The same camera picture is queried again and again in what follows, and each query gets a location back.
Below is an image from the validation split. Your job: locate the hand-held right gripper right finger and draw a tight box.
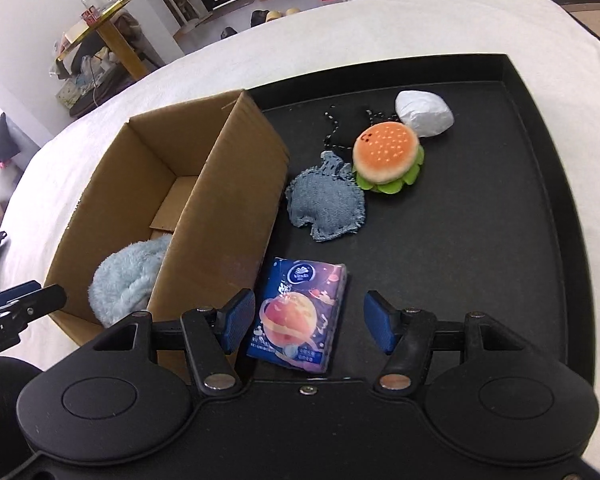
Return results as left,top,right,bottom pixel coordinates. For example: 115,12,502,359
363,289,527,394

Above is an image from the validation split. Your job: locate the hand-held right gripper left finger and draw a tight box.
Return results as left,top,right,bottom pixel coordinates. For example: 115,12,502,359
86,288,257,397

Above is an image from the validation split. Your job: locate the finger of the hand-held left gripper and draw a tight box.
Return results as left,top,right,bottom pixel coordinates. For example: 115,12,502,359
0,281,43,309
9,284,67,323

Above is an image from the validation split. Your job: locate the blue tissue pack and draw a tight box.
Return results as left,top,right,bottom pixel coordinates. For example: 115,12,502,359
246,256,350,374

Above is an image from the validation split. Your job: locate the brown cardboard box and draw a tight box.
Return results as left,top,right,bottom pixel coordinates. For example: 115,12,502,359
44,88,291,386

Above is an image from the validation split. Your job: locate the black plastic tray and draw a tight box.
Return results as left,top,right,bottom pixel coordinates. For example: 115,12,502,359
244,53,597,387

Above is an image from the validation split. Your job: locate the denim stuffed toy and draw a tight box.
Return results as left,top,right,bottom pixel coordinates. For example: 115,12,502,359
285,151,369,244

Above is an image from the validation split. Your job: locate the burger plush toy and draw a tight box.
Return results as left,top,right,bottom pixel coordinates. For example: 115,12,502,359
352,121,426,195

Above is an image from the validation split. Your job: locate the black stitched stuffed toy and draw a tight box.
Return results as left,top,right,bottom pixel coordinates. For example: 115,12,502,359
320,104,398,154

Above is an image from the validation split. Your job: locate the white packet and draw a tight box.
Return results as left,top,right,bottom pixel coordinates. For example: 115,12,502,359
395,90,455,139

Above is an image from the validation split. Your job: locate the light blue fluffy towel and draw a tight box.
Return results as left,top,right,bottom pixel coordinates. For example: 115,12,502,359
91,234,174,329

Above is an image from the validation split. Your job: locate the patterned storage box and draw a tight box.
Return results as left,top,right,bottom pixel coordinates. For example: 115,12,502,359
55,77,89,107

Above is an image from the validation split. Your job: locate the round gold-edged table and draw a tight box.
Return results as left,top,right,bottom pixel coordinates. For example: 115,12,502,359
55,0,162,82

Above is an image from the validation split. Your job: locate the dark chair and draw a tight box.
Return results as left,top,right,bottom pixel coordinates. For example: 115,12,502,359
70,11,167,114

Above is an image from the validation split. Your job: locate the white standing fan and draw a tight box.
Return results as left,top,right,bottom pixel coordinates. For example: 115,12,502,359
157,0,201,39

